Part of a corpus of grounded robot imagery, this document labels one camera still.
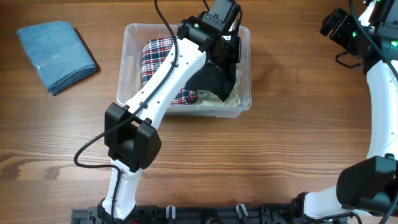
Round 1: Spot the blue denim cloth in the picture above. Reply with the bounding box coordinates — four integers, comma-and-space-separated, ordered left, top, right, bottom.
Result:
16, 21, 96, 96

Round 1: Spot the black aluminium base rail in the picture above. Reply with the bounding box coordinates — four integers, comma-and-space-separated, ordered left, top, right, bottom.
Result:
70, 203, 348, 224

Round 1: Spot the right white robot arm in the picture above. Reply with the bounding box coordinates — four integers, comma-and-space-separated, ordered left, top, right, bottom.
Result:
286, 0, 397, 223

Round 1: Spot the right black camera cable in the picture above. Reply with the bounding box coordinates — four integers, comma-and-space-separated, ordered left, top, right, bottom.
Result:
334, 0, 398, 78

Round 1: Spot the black cloth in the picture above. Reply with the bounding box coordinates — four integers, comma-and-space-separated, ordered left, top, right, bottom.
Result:
185, 62, 236, 101

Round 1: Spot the clear plastic storage container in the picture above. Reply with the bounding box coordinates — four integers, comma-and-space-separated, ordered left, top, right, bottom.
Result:
117, 23, 252, 118

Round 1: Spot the plaid cloth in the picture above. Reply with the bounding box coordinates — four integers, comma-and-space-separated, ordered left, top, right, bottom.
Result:
141, 36, 198, 105

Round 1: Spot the cream cloth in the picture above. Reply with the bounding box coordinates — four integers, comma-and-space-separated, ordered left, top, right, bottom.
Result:
136, 70, 242, 108

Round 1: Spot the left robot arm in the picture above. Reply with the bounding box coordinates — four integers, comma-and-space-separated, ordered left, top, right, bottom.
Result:
98, 0, 243, 223

